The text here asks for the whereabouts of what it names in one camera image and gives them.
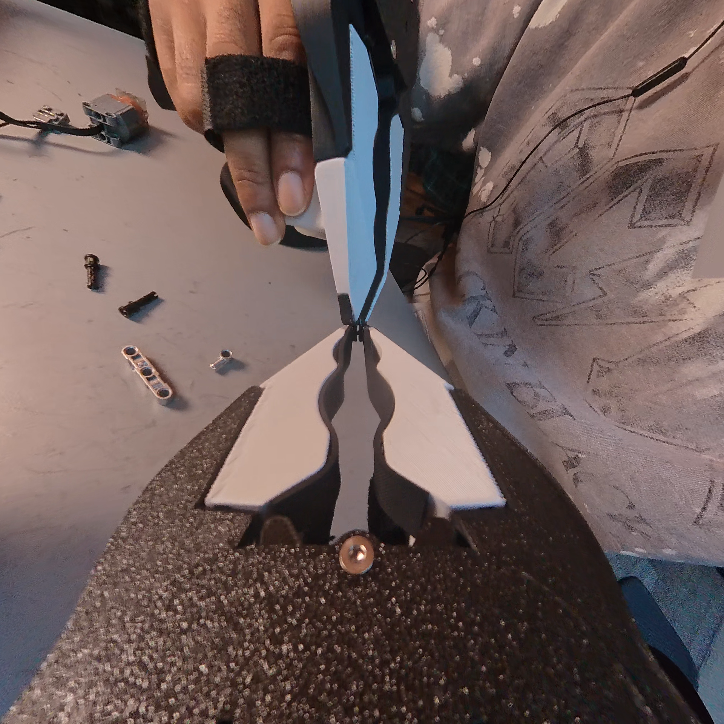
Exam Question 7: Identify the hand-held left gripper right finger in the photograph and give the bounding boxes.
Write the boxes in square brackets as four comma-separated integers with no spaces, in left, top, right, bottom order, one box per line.
[362,326,506,521]

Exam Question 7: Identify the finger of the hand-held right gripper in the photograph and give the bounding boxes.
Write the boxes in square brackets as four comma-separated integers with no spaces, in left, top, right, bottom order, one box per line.
[315,159,364,327]
[347,25,406,327]

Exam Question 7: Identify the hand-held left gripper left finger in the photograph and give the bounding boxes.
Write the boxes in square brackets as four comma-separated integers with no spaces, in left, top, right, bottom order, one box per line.
[205,326,358,512]

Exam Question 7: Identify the short grey brick beam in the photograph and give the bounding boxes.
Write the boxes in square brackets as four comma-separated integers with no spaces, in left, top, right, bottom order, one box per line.
[120,344,176,405]

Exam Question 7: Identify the person's right hand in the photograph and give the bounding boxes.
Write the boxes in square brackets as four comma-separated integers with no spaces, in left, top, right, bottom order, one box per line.
[147,0,318,247]

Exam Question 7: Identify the grey printed sweatshirt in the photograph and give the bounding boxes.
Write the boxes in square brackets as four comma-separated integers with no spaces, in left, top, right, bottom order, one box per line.
[385,0,724,566]

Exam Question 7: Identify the dark blue chair seat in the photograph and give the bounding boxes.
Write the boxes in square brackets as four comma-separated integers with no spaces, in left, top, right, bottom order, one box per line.
[617,552,724,708]

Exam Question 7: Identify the thin black cord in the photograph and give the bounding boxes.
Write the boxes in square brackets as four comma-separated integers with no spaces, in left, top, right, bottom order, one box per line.
[487,21,724,227]

